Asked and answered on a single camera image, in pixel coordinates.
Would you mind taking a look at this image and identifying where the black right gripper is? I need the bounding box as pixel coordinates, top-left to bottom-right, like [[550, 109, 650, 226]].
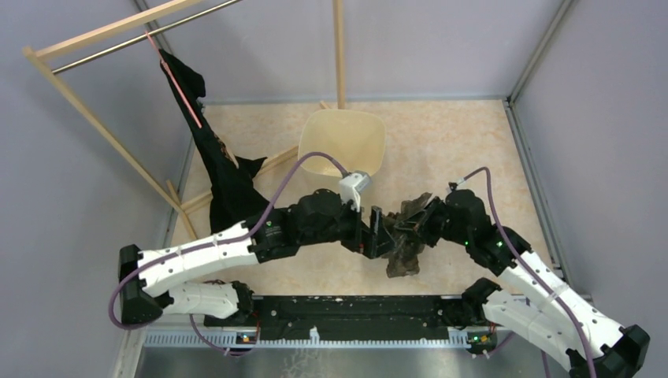
[[394, 196, 471, 247]]

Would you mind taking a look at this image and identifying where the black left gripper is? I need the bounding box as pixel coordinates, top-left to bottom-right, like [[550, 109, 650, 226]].
[[301, 194, 398, 259]]

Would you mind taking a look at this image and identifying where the dark translucent trash bag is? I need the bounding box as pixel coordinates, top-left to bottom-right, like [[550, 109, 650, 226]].
[[382, 192, 432, 278]]

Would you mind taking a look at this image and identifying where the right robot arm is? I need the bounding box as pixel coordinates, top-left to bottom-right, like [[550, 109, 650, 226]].
[[386, 190, 650, 377]]

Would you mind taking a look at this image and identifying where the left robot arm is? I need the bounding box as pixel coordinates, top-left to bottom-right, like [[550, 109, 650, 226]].
[[109, 189, 395, 329]]

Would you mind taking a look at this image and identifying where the cream plastic trash bin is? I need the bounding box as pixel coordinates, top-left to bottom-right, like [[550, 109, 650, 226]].
[[298, 109, 387, 176]]

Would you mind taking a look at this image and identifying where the black hanging t-shirt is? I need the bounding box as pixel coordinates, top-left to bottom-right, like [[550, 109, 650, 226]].
[[161, 49, 269, 233]]

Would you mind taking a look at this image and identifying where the pink clothes hanger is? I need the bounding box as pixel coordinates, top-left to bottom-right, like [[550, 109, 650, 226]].
[[144, 31, 202, 129]]

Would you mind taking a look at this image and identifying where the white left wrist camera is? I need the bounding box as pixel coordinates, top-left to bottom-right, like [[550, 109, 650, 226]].
[[339, 171, 372, 213]]

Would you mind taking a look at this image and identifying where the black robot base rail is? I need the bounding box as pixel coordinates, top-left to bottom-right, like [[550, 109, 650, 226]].
[[203, 295, 489, 341]]

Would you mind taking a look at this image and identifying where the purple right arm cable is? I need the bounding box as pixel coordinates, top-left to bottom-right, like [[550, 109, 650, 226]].
[[448, 166, 599, 378]]

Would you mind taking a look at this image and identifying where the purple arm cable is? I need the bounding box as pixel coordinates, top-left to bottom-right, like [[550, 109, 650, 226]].
[[448, 166, 599, 378], [108, 151, 351, 332]]

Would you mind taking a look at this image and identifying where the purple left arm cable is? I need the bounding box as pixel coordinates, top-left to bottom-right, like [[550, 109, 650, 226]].
[[108, 151, 351, 332]]

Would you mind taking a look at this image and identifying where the metal clothes rail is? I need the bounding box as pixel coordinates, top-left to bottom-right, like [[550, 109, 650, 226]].
[[51, 0, 242, 75]]

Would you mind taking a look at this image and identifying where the wooden clothes rack frame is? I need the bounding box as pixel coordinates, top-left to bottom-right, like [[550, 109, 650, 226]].
[[21, 0, 348, 241]]

